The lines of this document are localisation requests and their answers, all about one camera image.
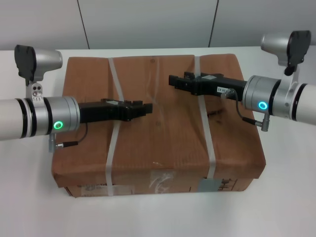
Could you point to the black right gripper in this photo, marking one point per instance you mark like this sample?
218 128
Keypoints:
217 86

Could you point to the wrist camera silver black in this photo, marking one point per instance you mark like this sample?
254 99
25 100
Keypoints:
44 61
274 40

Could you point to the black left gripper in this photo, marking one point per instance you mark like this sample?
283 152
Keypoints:
103 112

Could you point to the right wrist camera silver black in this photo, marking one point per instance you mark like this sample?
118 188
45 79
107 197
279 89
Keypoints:
274 40

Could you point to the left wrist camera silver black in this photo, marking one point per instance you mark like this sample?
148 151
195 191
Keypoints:
44 61

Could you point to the brown cardboard box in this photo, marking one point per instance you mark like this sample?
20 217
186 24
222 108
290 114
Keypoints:
160 148

